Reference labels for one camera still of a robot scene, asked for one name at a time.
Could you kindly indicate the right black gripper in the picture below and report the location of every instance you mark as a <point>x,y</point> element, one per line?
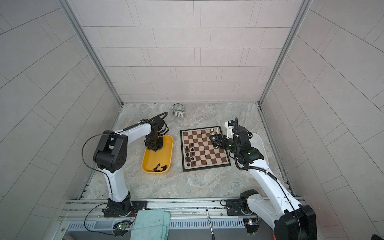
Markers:
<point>222,138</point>

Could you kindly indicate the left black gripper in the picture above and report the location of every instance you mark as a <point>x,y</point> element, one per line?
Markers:
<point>149,145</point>

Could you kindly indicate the yellow plastic tray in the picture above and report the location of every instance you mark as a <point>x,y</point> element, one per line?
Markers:
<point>164,156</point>

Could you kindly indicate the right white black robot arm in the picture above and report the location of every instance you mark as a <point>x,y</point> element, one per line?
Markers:
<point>288,218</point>

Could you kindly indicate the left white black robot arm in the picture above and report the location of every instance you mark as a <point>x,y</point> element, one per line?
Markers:
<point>111,155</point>

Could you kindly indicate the white chess pieces on board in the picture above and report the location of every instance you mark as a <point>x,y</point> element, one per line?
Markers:
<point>215,131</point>

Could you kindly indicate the black chess pieces pile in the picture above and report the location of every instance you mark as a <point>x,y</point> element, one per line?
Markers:
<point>160,168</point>

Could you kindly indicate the black chess pieces on board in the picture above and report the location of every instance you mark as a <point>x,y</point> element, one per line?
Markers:
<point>189,154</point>

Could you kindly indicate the white plastic tray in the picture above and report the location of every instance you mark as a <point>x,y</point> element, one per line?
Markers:
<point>256,142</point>

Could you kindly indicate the white ribbed ceramic cup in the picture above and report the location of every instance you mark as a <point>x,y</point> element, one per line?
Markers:
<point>178,110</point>

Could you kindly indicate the brown white chessboard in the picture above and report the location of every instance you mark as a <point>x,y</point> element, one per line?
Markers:
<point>207,156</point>

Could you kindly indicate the green cloth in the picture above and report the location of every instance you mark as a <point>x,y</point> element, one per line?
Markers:
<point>151,225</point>

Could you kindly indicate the black pen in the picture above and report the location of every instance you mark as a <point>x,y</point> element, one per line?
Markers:
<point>210,225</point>

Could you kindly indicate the aluminium rail frame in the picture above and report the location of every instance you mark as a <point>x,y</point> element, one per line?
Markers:
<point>84,219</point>

